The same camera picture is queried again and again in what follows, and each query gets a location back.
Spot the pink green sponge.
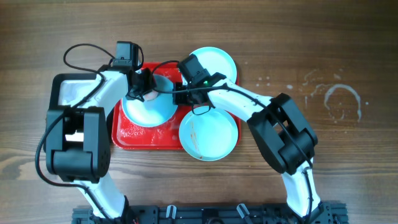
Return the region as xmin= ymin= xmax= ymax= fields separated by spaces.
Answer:
xmin=144 ymin=90 xmax=159 ymax=101

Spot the white plate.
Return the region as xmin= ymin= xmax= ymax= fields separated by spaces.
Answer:
xmin=121 ymin=93 xmax=178 ymax=128
xmin=178 ymin=106 xmax=239 ymax=161
xmin=182 ymin=47 xmax=238 ymax=84

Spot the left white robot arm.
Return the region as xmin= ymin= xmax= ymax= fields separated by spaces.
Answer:
xmin=35 ymin=65 xmax=155 ymax=223

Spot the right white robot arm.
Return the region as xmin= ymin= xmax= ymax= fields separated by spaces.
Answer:
xmin=173 ymin=73 xmax=320 ymax=223

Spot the red plastic tray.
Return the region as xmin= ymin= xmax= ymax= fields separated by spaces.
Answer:
xmin=111 ymin=62 xmax=242 ymax=151

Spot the black soapy water tray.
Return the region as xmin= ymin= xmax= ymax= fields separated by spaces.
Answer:
xmin=43 ymin=73 xmax=113 ymax=153

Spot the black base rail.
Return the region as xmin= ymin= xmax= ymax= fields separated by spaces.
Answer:
xmin=72 ymin=202 xmax=348 ymax=224

